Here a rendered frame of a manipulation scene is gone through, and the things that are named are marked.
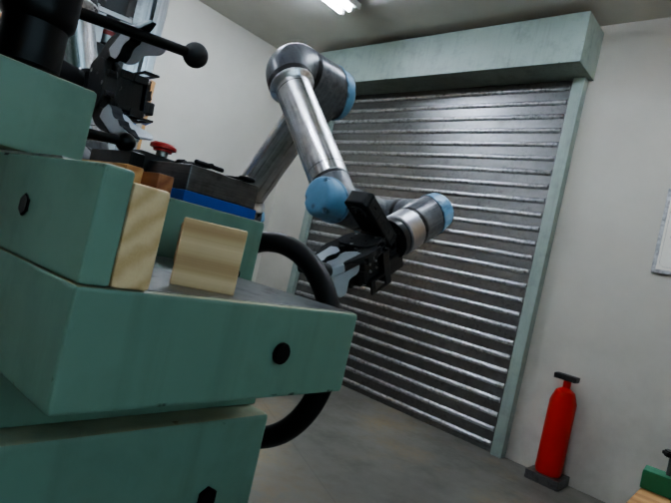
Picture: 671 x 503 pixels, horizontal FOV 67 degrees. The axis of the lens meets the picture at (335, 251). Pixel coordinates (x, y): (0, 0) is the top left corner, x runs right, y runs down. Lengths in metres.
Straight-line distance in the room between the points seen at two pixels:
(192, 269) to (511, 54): 3.37
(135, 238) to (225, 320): 0.07
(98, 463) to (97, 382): 0.11
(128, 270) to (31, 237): 0.07
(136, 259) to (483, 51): 3.52
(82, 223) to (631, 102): 3.39
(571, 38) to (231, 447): 3.26
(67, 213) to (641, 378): 3.09
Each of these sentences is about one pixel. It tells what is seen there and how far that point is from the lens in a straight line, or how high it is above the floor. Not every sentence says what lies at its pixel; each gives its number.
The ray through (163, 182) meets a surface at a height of 0.97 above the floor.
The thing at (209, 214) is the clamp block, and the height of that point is 0.95.
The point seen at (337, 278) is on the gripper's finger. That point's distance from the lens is 0.76.
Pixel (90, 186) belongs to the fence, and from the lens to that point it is 0.26.
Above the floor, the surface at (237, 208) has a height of 0.97.
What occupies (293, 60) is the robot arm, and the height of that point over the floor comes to 1.31.
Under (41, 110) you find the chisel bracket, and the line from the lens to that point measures 0.50.
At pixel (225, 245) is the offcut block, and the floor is 0.93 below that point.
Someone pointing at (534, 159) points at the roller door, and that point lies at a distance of 3.52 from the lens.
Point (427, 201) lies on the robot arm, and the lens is 0.94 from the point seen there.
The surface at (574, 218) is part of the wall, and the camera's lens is 3.38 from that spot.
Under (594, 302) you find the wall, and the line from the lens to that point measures 3.27.
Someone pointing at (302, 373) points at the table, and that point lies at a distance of 0.36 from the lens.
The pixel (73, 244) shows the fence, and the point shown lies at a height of 0.92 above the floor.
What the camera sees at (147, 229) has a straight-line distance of 0.26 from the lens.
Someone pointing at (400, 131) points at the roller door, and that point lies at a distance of 4.12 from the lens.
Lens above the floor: 0.94
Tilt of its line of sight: 1 degrees up
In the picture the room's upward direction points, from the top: 13 degrees clockwise
